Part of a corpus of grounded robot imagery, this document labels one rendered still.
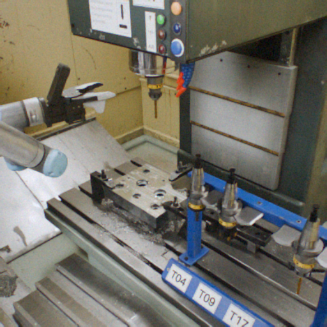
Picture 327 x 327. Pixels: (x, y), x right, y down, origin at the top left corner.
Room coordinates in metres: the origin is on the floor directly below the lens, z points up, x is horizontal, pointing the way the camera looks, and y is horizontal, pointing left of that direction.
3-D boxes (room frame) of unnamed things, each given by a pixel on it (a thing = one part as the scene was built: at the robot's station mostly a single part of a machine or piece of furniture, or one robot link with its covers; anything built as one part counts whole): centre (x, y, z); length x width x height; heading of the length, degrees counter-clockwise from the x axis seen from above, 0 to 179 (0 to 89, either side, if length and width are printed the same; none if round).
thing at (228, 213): (0.84, -0.18, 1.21); 0.06 x 0.06 x 0.03
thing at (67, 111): (1.09, 0.28, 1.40); 0.12 x 0.08 x 0.09; 116
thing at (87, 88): (1.18, 0.21, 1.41); 0.09 x 0.03 x 0.06; 140
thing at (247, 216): (0.80, -0.21, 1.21); 0.07 x 0.05 x 0.01; 134
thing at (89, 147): (1.70, 0.47, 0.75); 0.89 x 0.67 x 0.26; 134
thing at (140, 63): (1.22, 0.01, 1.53); 0.16 x 0.16 x 0.12
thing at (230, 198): (0.84, -0.18, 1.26); 0.04 x 0.04 x 0.07
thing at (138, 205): (1.28, 0.04, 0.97); 0.29 x 0.23 x 0.05; 44
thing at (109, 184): (1.33, 0.23, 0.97); 0.13 x 0.03 x 0.15; 44
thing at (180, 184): (0.96, -0.06, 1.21); 0.07 x 0.05 x 0.01; 134
